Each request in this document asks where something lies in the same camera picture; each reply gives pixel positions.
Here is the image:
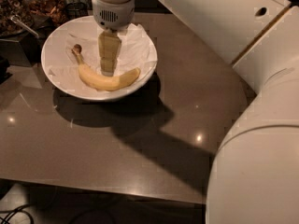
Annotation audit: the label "metal scoop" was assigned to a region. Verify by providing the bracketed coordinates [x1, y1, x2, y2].
[10, 15, 40, 38]

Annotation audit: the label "yellow banana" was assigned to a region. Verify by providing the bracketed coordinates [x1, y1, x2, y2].
[71, 44, 141, 91]

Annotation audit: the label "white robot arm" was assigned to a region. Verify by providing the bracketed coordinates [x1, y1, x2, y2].
[145, 0, 299, 224]

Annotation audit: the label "dark wire basket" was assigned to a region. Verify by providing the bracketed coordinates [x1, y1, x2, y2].
[65, 2, 88, 20]

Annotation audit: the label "black floor cables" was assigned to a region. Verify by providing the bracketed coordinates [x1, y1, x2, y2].
[0, 203, 38, 224]

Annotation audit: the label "tray of dried snacks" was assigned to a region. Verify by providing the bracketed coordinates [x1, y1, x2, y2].
[26, 0, 68, 26]

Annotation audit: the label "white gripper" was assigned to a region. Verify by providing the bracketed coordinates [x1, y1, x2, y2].
[92, 0, 135, 77]

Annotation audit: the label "white bowl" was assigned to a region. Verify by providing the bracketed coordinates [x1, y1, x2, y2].
[40, 15, 158, 102]

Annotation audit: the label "white paper liner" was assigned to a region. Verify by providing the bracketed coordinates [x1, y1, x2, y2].
[47, 23, 157, 92]

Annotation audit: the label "glass jar of snacks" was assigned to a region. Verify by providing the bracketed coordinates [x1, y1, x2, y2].
[0, 0, 34, 37]

